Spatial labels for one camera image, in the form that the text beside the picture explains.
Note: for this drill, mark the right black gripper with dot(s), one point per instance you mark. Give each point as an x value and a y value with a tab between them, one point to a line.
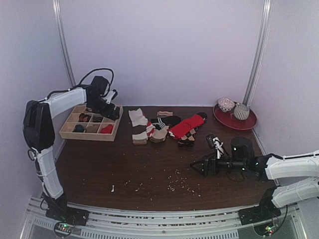
208	166

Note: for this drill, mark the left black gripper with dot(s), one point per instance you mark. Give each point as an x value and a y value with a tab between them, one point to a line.
108	112

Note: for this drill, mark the tan brown sock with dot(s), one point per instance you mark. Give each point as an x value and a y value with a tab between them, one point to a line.
92	128

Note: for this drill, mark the red and beige sock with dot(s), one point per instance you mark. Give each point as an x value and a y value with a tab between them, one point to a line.
107	130

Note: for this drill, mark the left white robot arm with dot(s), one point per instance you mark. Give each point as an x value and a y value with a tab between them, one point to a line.
39	135

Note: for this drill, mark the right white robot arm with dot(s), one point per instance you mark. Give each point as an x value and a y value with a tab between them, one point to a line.
268	167

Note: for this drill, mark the black striped rolled sock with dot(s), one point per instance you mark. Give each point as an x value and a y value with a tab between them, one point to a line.
96	119

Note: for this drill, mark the red black rolled sock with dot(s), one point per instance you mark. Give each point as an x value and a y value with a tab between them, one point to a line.
84	117

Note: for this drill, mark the wooden compartment tray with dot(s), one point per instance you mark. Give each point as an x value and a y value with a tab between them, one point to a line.
82	124

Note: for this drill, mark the argyle brown sock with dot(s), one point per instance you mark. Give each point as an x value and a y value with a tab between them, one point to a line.
188	140

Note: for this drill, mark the teal rolled sock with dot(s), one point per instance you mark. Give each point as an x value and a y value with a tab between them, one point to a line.
79	128

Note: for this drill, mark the red folded sock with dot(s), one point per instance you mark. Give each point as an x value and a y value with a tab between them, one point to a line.
185	126

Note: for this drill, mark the beige white folded sock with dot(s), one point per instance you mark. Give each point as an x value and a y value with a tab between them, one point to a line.
138	118

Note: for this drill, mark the red round plate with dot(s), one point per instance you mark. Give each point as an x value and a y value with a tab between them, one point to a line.
229	120

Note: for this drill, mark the tan sock pair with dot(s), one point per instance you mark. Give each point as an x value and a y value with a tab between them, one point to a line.
159	135

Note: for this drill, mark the beige brown sock pile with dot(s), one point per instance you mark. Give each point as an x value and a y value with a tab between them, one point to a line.
140	139

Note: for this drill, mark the small striped folded sock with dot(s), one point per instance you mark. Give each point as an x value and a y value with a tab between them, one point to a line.
164	113

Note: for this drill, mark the black white striped sock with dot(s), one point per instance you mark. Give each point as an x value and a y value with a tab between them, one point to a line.
169	121

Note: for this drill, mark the red white striped sock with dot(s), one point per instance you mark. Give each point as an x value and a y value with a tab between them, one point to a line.
150	129

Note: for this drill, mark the white patterned bowl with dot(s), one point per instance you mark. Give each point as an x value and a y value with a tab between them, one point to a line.
226	104

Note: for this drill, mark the striped ceramic cup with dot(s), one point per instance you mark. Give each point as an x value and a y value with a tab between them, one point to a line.
241	112

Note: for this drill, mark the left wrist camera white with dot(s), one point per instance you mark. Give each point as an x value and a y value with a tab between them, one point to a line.
110	96

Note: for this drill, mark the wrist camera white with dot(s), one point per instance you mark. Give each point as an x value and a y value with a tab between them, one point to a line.
110	96
216	144

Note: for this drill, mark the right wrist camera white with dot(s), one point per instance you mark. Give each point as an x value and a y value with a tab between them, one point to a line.
216	144

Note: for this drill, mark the left aluminium frame post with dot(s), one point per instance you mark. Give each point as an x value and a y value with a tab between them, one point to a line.
63	43

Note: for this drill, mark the aluminium frame post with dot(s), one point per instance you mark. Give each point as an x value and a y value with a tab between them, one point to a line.
260	48
63	43

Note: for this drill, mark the metal base rail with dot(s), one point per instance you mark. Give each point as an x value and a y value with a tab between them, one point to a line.
104	223

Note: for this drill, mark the right aluminium frame post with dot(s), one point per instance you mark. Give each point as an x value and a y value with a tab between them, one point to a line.
260	48

